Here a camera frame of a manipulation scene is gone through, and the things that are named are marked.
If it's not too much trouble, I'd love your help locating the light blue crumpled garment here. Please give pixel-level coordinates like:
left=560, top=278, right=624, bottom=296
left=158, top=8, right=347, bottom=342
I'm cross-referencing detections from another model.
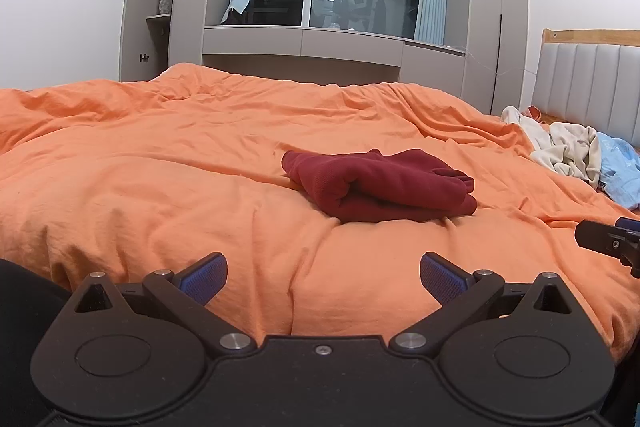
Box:
left=595, top=131, right=640, bottom=211

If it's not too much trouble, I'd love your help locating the thin white cable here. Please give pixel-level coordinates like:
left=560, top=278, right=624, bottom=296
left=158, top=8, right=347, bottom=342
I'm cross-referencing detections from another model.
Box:
left=464, top=50, right=540, bottom=80

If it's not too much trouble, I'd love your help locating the grey padded headboard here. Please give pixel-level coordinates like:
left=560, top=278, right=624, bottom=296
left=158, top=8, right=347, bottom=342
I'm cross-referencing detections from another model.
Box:
left=529, top=28, right=640, bottom=144

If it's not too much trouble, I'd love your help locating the grey built-in wardrobe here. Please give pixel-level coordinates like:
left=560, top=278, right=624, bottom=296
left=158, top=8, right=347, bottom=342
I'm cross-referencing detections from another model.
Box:
left=118, top=0, right=532, bottom=116

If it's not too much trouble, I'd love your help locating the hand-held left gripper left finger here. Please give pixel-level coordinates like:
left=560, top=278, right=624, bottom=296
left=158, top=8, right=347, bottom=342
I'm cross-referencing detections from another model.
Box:
left=75, top=252, right=257, bottom=356

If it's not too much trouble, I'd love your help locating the dark red long-sleeved shirt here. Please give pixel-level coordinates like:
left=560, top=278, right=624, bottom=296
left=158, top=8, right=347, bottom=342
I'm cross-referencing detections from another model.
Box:
left=280, top=148, right=479, bottom=224

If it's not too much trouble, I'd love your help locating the cream crumpled garment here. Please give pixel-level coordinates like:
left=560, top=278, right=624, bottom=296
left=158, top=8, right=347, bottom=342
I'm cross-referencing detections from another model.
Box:
left=501, top=105, right=601, bottom=188

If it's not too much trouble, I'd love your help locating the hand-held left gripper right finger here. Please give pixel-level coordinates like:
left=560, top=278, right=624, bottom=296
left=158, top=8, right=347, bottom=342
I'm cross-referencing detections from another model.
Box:
left=389, top=252, right=574, bottom=356

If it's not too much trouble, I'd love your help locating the orange blanket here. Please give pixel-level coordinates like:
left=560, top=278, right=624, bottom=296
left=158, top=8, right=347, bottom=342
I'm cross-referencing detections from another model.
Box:
left=0, top=62, right=640, bottom=364

